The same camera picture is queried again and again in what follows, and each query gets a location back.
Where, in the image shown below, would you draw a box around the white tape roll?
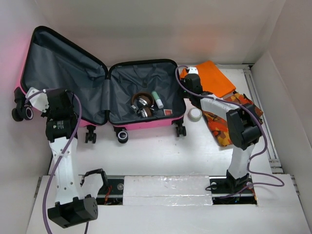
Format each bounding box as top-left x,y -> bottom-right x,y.
188,108 -> 202,122

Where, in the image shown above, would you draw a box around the pink suitcase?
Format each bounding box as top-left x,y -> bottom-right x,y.
12,26 -> 186,143

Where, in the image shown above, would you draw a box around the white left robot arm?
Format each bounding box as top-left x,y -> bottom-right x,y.
42,89 -> 109,234

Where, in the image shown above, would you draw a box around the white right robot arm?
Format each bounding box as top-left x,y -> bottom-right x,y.
180,73 -> 263,193

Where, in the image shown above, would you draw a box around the green white tube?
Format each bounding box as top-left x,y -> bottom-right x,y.
151,91 -> 164,109

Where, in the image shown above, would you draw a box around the red card deck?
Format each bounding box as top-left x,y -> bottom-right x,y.
163,109 -> 173,116

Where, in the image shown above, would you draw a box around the orange camouflage cloth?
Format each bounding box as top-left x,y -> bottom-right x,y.
202,91 -> 263,147

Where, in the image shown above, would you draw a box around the brown headphones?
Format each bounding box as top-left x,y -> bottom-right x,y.
130,92 -> 155,118

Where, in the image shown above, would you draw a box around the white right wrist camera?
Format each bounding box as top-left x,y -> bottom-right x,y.
186,66 -> 199,75

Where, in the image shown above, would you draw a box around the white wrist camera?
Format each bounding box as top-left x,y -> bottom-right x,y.
186,66 -> 199,75
25,87 -> 49,113

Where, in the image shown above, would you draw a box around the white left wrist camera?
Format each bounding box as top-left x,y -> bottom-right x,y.
25,87 -> 49,113

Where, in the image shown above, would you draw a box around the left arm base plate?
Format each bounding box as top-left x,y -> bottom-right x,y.
96,176 -> 124,205

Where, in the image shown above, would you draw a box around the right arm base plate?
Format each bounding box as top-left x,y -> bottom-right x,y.
205,176 -> 257,205

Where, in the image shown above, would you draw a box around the aluminium rail right edge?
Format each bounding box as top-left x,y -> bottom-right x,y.
243,64 -> 300,195

